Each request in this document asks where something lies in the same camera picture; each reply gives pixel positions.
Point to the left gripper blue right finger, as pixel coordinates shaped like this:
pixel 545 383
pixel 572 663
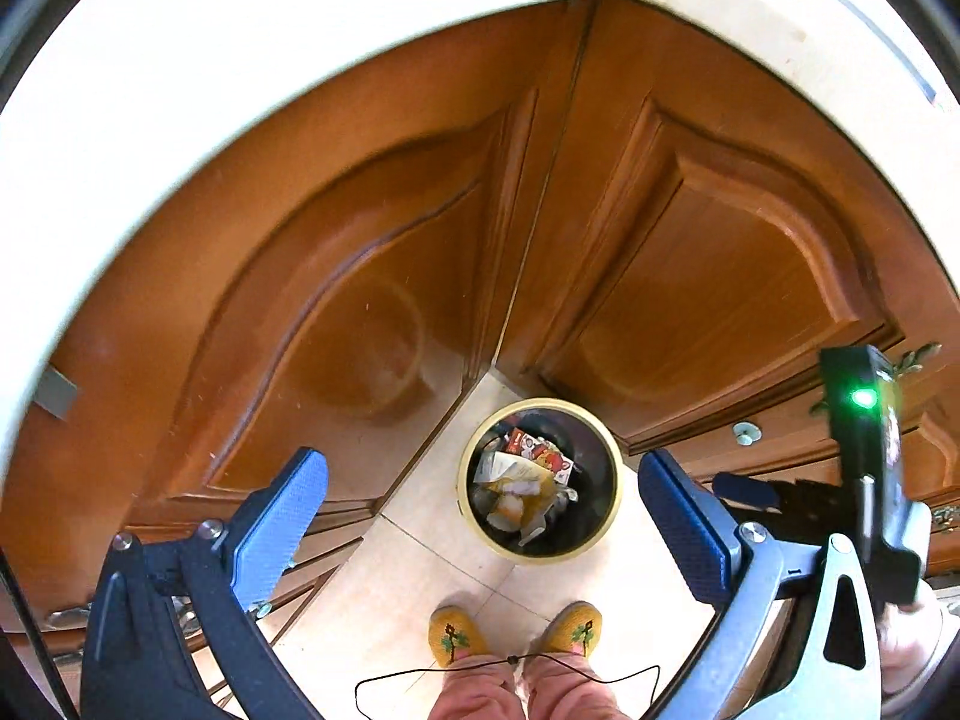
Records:
pixel 695 525

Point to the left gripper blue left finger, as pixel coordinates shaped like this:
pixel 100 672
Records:
pixel 265 532

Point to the yellow cardboard box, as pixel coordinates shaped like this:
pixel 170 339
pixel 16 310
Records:
pixel 513 490

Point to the clear plastic bag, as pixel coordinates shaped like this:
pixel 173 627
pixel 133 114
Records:
pixel 564 497

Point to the cream round trash bin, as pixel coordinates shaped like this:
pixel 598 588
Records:
pixel 596 476

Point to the right hand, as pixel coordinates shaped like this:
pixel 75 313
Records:
pixel 912 641

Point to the light blue drawer knob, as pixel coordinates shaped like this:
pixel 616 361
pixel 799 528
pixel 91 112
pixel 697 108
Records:
pixel 747 433

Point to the right yellow slipper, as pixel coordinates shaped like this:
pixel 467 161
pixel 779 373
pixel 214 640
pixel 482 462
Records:
pixel 576 630

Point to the yellow slipper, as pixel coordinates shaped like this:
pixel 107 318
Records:
pixel 454 635
pixel 576 630

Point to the right pink trouser leg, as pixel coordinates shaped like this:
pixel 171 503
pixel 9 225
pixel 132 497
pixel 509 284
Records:
pixel 561 686

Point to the pink trouser leg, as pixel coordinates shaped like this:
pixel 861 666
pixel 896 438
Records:
pixel 561 686
pixel 479 686

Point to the left yellow slipper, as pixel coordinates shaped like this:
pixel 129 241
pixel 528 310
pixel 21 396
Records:
pixel 454 635

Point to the left pink trouser leg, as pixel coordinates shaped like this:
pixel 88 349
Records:
pixel 479 686

